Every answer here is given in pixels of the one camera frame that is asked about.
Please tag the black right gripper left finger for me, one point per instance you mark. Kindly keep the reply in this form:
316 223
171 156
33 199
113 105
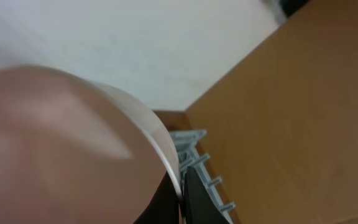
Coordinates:
162 205

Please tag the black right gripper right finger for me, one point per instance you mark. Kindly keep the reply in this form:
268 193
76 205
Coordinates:
199 208

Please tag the pink white bowl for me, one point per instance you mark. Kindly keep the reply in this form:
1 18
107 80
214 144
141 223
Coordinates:
72 153

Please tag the grey dishwasher rack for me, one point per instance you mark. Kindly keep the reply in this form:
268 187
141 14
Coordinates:
185 143

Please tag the light wooden side panel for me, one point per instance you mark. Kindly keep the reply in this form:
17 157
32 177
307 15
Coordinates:
283 124

